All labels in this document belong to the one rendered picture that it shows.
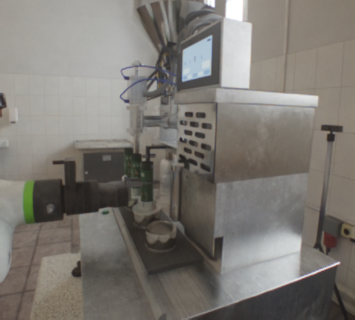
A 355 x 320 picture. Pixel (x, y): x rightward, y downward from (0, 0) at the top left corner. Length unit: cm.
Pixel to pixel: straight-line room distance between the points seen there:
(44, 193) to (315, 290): 58
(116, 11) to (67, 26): 82
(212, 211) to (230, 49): 27
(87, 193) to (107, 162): 303
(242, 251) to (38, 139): 393
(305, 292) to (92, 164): 325
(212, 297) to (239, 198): 17
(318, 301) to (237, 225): 25
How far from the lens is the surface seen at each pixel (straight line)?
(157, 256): 53
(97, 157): 356
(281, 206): 54
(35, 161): 430
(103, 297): 47
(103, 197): 58
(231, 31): 43
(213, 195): 44
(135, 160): 70
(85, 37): 433
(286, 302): 56
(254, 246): 53
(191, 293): 47
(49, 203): 56
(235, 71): 42
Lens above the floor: 132
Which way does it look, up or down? 7 degrees down
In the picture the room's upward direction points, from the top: 1 degrees clockwise
